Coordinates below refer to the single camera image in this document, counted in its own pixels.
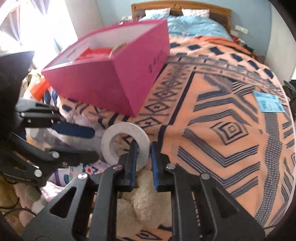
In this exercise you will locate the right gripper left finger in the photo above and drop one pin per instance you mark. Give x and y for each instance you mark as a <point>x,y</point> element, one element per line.
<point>86,208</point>

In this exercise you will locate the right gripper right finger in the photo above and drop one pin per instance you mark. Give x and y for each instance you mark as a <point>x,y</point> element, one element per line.
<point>201,208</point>

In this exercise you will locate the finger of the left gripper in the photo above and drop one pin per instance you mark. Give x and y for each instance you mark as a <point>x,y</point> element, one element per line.
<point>68,156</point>
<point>73,130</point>

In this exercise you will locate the white tape roll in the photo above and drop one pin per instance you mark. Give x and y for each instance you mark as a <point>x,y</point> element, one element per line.
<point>117,140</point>

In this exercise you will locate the watch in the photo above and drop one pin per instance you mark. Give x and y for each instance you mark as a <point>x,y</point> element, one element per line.
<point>45,137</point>

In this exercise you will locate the white fluffy plush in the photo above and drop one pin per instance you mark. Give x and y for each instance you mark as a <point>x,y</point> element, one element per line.
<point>144,207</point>

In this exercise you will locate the orange capped bottle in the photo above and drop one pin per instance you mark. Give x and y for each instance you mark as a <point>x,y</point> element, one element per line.
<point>38,89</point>

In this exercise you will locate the pink cardboard box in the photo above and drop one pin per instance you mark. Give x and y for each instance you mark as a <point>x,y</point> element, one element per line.
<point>120,84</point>

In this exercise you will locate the red packet in box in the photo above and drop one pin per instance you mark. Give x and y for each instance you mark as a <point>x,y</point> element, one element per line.
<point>99,53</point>

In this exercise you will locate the brown tape roll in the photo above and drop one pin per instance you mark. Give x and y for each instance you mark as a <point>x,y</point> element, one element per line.
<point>117,48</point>

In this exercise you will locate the orange patterned blanket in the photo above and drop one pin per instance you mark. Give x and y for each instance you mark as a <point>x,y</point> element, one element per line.
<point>202,112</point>

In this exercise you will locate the blue paper card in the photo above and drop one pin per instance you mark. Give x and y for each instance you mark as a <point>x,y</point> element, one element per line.
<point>268,103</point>

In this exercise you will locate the left white pillow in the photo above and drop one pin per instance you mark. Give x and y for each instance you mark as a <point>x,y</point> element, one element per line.
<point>151,12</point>

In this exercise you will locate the white pillow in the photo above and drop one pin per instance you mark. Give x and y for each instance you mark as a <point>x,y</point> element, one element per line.
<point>205,13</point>
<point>151,12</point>

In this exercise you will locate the right white pillow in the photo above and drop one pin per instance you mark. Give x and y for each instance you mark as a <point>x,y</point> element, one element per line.
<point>205,13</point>

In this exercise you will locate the wooden bed headboard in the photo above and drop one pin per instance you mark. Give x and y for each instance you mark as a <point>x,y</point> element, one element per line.
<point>217,13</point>

